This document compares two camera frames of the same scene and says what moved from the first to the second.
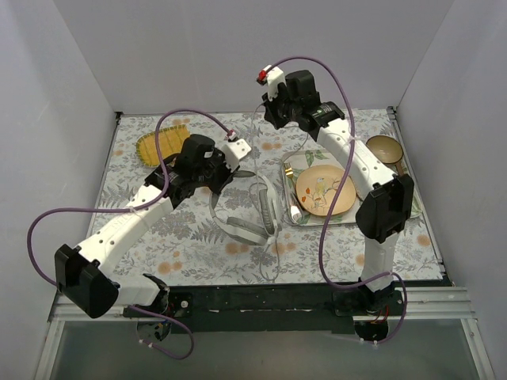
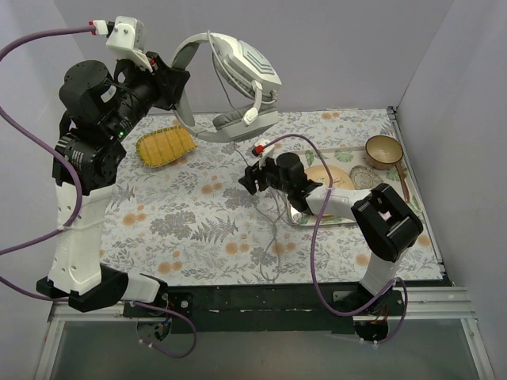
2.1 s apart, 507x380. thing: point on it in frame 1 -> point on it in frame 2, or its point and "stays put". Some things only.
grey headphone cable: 264,224 -> 247,163
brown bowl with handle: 387,150 stays put
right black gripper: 273,112 -> 256,179
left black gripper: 221,178 -> 170,85
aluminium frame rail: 431,304 stays put
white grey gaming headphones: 249,232 -> 248,73
